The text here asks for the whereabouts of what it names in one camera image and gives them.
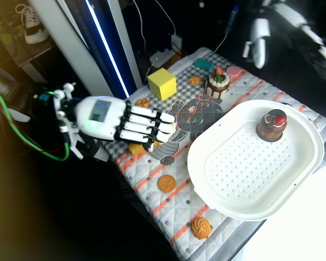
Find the yellow cube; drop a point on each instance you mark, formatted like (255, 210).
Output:
(163, 84)

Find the pink round disc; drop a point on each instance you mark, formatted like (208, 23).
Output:
(234, 71)

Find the toy ice cream cone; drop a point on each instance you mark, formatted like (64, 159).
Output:
(136, 149)

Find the small flower-shaped cookie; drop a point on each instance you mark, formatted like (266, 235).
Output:
(143, 102)

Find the round flat cookie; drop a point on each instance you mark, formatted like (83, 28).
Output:
(167, 184)

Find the white wall adapter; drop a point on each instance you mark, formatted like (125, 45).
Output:
(176, 42)

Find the small brown chocolate cake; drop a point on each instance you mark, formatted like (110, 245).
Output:
(271, 127)

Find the large swirl cookie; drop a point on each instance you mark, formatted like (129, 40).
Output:
(201, 227)

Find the grey quilt with bear print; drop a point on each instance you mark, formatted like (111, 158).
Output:
(152, 168)

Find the teal block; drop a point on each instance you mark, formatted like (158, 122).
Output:
(203, 64)

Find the grey shelf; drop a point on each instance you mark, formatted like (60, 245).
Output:
(32, 54)

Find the large cake with strawberries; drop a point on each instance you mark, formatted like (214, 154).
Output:
(217, 85)

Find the white and black shoe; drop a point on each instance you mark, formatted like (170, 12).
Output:
(34, 24)

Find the white column with blue light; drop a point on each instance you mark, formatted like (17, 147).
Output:
(70, 49)

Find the white power strip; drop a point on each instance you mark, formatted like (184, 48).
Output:
(161, 58)

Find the white perforated tray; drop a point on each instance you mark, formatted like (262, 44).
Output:
(247, 168)

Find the small white block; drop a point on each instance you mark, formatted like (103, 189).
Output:
(101, 153)

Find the small swirl cookie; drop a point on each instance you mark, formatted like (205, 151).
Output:
(195, 80)

